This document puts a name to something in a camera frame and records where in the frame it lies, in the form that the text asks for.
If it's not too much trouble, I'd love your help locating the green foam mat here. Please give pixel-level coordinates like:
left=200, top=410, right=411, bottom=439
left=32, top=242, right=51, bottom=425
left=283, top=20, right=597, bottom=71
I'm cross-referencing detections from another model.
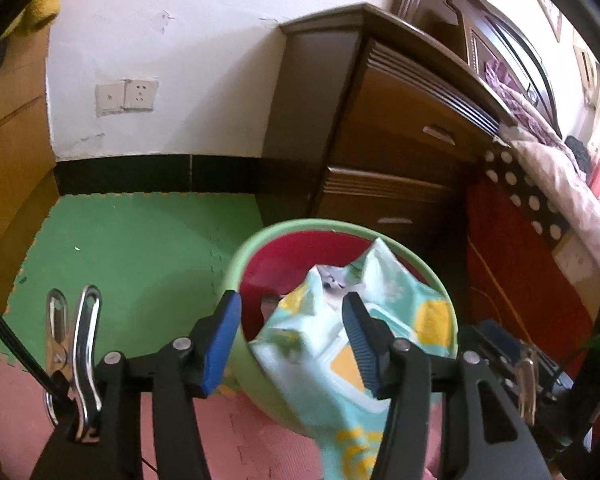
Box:
left=0, top=192, right=266, bottom=376

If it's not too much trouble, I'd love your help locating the pink foam mat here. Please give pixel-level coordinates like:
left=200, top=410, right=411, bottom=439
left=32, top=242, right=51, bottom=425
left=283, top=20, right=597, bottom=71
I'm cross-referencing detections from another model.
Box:
left=0, top=350, right=443, bottom=480

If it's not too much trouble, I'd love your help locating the polka dot cloth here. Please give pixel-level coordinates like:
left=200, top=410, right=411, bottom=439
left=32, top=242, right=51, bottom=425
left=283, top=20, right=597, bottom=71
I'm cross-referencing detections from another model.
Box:
left=482, top=145, right=577, bottom=250

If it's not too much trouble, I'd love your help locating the dark wooden nightstand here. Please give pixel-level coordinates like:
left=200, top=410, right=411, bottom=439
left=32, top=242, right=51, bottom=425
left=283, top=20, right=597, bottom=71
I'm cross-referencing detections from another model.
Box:
left=257, top=2, right=520, bottom=261

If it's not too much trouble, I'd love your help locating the framed wall picture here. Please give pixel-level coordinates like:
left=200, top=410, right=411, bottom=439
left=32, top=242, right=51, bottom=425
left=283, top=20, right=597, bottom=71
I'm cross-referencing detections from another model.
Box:
left=530, top=0, right=564, bottom=42

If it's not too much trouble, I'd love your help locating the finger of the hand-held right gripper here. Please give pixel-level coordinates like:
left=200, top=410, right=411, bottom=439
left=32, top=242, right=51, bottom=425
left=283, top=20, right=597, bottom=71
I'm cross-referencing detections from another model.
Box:
left=472, top=317, right=537, bottom=363

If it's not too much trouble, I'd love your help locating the red bin with green rim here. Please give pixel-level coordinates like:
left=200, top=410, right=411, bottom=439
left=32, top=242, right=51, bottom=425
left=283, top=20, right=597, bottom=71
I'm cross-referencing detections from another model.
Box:
left=225, top=217, right=461, bottom=436

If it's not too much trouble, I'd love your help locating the pink floral blanket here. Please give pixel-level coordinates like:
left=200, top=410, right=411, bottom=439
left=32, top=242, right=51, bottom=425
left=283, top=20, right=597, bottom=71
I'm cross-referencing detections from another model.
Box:
left=482, top=57, right=600, bottom=241

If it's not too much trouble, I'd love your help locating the dark wooden bed headboard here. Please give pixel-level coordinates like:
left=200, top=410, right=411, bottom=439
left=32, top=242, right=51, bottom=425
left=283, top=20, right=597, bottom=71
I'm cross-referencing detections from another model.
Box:
left=390, top=0, right=563, bottom=136

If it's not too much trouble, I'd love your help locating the red patterned cloth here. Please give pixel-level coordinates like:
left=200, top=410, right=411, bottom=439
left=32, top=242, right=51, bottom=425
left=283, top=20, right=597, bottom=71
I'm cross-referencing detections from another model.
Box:
left=464, top=180, right=600, bottom=361

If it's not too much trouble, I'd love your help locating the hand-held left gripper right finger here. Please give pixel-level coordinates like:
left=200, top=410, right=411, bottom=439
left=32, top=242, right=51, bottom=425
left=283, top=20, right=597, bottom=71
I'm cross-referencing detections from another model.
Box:
left=342, top=291, right=551, bottom=480

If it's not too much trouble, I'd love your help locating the metal clip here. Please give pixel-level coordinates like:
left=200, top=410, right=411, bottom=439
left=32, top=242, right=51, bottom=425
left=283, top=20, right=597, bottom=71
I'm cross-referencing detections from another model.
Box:
left=44, top=285, right=103, bottom=441

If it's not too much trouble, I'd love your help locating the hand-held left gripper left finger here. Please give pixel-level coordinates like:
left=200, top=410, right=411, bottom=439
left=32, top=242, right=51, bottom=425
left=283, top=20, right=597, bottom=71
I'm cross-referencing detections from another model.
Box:
left=32, top=290, right=242, bottom=480

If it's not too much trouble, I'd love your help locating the teal yellow wet wipes pack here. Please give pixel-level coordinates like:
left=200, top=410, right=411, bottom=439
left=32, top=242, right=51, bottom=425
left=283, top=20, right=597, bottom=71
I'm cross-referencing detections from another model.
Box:
left=250, top=237, right=456, bottom=480

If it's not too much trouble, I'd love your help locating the thick black cable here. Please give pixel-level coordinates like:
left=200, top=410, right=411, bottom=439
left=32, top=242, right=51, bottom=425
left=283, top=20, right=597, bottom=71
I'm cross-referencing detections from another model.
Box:
left=0, top=287, right=68, bottom=401

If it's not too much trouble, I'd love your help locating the yellow knitted garment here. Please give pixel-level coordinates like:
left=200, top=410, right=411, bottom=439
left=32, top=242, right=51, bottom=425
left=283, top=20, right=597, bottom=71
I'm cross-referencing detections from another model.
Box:
left=10, top=0, right=61, bottom=36

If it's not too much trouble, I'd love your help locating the light wooden cabinet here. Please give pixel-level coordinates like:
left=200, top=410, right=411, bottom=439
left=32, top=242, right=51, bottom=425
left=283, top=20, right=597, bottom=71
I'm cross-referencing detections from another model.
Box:
left=0, top=25, right=63, bottom=281

